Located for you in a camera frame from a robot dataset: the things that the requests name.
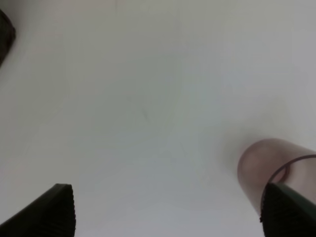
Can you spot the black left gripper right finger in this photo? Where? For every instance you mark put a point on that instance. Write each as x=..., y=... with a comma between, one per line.
x=286, y=213

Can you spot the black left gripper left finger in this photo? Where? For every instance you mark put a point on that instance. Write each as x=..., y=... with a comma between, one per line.
x=50, y=215

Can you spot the pink translucent plastic cup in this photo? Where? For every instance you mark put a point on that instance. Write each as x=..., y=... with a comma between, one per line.
x=277, y=161

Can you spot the dark brown wicker basket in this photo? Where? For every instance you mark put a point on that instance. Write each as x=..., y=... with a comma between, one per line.
x=7, y=36

